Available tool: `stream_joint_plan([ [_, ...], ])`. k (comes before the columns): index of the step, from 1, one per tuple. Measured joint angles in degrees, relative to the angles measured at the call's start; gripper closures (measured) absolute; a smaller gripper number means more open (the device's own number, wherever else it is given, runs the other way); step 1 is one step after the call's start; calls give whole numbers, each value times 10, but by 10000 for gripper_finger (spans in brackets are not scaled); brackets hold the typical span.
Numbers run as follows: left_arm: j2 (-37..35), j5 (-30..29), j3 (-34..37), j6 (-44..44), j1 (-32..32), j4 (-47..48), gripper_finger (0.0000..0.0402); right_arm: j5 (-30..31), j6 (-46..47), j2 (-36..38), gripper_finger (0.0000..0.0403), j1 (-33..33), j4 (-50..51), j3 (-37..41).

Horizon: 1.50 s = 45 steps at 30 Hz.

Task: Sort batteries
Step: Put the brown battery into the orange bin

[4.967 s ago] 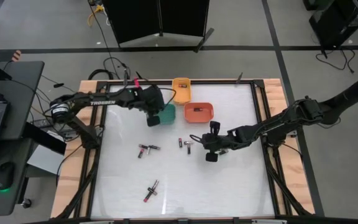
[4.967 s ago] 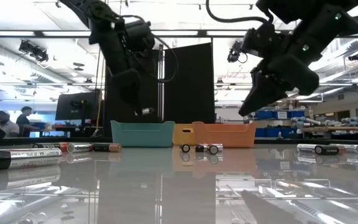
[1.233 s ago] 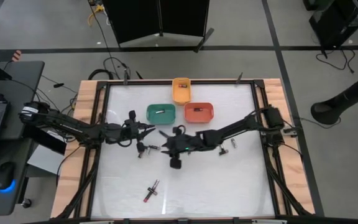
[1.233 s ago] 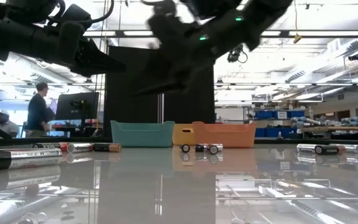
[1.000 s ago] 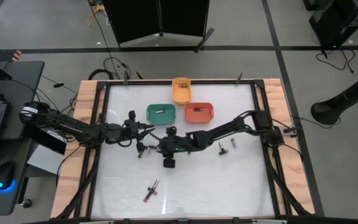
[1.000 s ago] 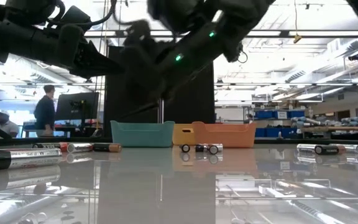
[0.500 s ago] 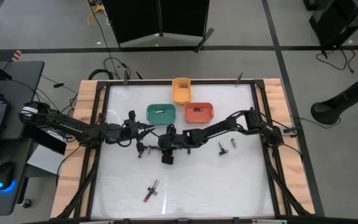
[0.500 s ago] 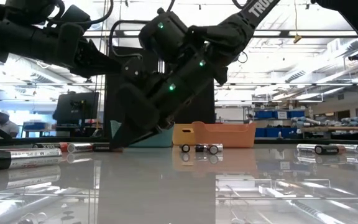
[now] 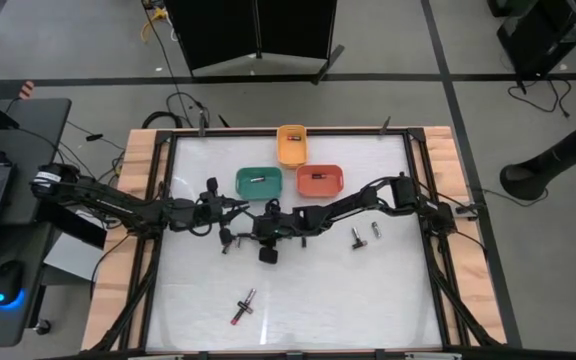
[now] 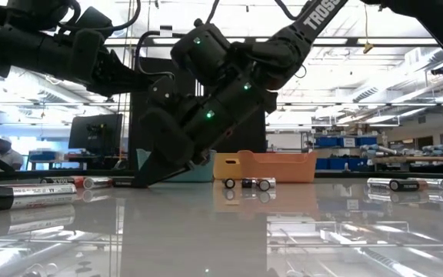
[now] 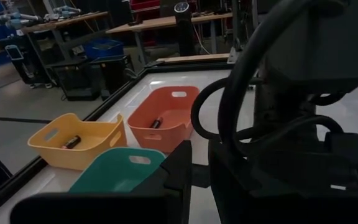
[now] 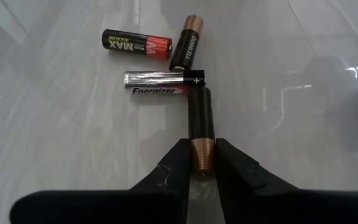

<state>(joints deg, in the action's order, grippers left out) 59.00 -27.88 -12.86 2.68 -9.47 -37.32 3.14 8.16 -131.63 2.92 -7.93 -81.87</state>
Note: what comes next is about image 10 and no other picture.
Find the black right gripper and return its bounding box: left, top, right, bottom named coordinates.
left=132, top=78, right=278, bottom=189

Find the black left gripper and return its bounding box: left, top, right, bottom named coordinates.
left=71, top=28, right=153, bottom=97

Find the black red battery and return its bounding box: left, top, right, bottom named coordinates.
left=39, top=176, right=87, bottom=189

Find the orange plastic bin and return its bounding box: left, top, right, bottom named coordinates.
left=238, top=149, right=318, bottom=184

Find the silver black Energizer battery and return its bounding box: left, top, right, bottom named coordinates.
left=0, top=182, right=78, bottom=212

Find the teal plastic bin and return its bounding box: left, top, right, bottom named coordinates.
left=136, top=149, right=217, bottom=183

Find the black folding screen panel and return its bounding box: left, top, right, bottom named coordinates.
left=128, top=55, right=200, bottom=172
left=205, top=86, right=268, bottom=154

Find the black computer monitor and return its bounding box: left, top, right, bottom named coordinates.
left=68, top=113, right=124, bottom=150

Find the yellow plastic bin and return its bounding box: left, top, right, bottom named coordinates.
left=213, top=152, right=244, bottom=181

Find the blue box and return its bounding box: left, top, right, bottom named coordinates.
left=28, top=150, right=58, bottom=162

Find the person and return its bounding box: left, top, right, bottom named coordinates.
left=0, top=135, right=25, bottom=171

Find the blue storage bin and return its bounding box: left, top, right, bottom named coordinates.
left=315, top=157, right=369, bottom=172
left=315, top=136, right=342, bottom=149
left=355, top=136, right=378, bottom=148

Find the wooden workbench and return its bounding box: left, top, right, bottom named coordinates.
left=375, top=155, right=443, bottom=163

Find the overhead light bar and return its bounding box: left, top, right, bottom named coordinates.
left=104, top=36, right=440, bottom=48

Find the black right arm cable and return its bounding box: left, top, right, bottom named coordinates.
left=134, top=29, right=176, bottom=80

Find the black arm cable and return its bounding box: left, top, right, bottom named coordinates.
left=56, top=0, right=142, bottom=35
left=134, top=29, right=176, bottom=80

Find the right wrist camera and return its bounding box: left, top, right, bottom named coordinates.
left=147, top=75, right=177, bottom=113

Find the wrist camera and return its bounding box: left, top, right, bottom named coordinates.
left=147, top=75, right=177, bottom=113
left=78, top=6, right=113, bottom=32

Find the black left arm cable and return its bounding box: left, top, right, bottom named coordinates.
left=56, top=0, right=142, bottom=35

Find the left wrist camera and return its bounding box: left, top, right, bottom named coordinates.
left=78, top=6, right=113, bottom=32

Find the black table frame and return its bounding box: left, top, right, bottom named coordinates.
left=0, top=169, right=443, bottom=185

